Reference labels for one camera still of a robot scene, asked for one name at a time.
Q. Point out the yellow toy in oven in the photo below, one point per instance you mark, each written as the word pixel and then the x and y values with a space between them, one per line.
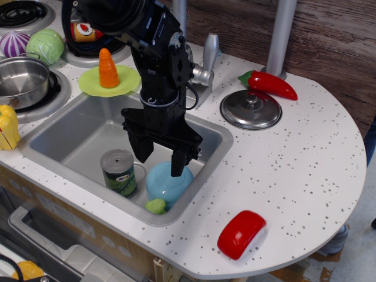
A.
pixel 30 270

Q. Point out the light green plate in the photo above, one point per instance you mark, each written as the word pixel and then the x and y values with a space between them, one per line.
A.
pixel 129 81

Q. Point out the black coil stove burner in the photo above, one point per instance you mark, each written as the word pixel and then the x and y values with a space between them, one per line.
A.
pixel 22 11

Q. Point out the orange toy carrot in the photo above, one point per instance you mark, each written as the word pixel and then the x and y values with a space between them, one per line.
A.
pixel 108 75

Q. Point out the silver pot lid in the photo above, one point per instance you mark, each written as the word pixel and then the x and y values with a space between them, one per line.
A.
pixel 251 110

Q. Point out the purple toy onion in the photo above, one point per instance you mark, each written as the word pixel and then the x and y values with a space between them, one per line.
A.
pixel 14 43

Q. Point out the green toy broccoli piece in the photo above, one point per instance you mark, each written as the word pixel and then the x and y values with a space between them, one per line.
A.
pixel 156 206

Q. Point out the red toy ketchup bottle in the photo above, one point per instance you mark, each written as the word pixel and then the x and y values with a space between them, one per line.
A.
pixel 83 33

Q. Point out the silver toy faucet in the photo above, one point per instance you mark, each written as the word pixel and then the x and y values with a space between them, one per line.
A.
pixel 202 83

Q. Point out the grey vertical pole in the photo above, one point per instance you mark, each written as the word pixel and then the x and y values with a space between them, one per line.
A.
pixel 280 38

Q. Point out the yellow toy bell pepper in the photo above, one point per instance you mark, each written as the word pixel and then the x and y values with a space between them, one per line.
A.
pixel 9 128

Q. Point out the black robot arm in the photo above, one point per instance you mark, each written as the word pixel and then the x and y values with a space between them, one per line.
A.
pixel 158 49

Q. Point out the green toy cabbage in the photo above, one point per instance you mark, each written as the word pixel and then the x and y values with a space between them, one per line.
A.
pixel 48 44

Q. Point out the green label tin can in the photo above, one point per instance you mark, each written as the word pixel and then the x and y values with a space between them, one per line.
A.
pixel 118 170

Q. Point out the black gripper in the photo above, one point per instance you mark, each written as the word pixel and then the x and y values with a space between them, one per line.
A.
pixel 166 126

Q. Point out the red toy chili pepper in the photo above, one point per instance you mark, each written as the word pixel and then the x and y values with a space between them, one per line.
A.
pixel 265 82

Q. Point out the silver metal pot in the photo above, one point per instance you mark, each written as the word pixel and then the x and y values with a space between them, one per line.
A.
pixel 24 81

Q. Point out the light blue bowl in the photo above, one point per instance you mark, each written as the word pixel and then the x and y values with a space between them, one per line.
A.
pixel 161 185

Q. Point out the silver sink basin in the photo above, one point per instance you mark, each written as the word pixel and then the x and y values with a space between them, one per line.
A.
pixel 72 141

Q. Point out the toy oven door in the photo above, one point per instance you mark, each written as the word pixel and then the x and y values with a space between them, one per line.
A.
pixel 67 243

